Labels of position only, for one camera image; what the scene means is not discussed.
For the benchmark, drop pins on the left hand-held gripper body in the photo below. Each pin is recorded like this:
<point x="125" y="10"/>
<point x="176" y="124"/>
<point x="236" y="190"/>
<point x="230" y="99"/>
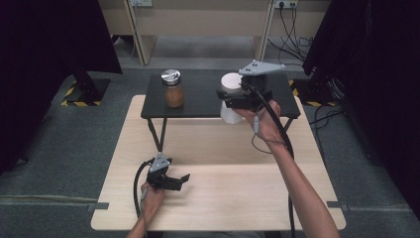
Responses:
<point x="157" y="172"/>

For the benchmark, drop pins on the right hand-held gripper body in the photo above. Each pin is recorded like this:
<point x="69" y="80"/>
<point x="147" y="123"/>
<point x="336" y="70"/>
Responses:
<point x="256" y="89"/>

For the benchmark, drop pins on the white plastic container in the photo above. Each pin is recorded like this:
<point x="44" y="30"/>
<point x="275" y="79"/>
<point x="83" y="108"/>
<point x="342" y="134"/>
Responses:
<point x="230" y="82"/>

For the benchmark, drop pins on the black shelf with metal legs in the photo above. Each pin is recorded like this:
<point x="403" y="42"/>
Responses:
<point x="201" y="95"/>

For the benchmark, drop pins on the glass jar with silver lid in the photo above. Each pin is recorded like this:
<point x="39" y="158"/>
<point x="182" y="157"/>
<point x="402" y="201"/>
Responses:
<point x="173" y="91"/>

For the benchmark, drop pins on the person's left hand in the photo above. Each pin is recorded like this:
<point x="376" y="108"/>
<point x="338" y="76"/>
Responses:
<point x="153" y="201"/>

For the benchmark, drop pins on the person's right hand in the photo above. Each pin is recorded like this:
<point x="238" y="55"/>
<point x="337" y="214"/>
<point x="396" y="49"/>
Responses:
<point x="267" y="125"/>

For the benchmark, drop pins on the black stand base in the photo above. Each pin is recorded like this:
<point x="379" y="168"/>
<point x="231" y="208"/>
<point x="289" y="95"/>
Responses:
<point x="89" y="89"/>
<point x="317" y="91"/>

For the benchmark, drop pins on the grey floor tape piece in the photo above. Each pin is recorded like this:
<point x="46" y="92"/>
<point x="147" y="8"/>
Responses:
<point x="98" y="206"/>
<point x="336" y="205"/>

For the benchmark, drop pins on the black curtain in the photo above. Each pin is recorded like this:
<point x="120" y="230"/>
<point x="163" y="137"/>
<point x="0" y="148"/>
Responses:
<point x="43" y="66"/>
<point x="379" y="82"/>

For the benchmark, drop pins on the white wall socket with plugs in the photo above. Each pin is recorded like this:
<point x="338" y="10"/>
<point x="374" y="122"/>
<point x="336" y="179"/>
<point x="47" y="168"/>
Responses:
<point x="286" y="3"/>

